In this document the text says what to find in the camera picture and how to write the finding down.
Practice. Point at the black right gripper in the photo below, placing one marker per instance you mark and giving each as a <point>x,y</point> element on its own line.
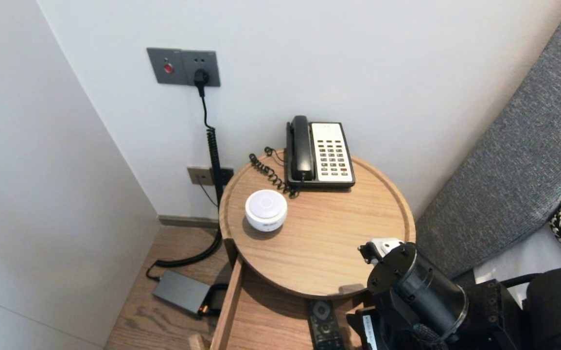
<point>382,335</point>

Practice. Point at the black TV remote control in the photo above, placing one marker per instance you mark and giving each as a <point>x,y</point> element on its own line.
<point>324,325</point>

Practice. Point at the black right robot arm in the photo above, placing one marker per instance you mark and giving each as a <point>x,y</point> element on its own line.
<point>431,296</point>

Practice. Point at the round wooden nightstand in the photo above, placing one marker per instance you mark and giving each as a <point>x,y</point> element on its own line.
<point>348,218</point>

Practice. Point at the white bed sheet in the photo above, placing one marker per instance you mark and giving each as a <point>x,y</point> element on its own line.
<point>528,257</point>

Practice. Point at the white round smart speaker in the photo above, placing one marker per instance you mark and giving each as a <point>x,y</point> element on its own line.
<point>266,210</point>

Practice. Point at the black and cream telephone base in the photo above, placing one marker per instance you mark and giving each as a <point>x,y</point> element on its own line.
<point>332,155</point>

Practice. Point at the black telephone handset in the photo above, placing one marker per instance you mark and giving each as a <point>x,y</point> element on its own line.
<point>301,146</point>

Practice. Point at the grey power adapter box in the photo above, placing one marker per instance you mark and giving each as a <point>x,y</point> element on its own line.
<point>181,291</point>

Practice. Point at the grey upholstered headboard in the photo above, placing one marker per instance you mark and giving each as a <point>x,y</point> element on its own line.
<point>504,160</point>

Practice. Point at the thin black phone line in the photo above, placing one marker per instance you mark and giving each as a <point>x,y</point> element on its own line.
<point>207,195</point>

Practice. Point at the grey wooden baseboard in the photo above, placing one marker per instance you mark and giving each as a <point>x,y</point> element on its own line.
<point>183,222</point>

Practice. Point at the black power plug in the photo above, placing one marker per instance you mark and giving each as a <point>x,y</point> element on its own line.
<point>201,78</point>

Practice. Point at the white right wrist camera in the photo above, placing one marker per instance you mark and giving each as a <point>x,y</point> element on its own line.
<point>387,244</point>

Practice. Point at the beige wall data socket plate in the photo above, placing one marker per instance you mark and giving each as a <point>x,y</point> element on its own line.
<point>198,176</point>

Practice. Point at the grey wall socket panel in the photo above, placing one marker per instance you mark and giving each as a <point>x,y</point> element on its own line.
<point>164,60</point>

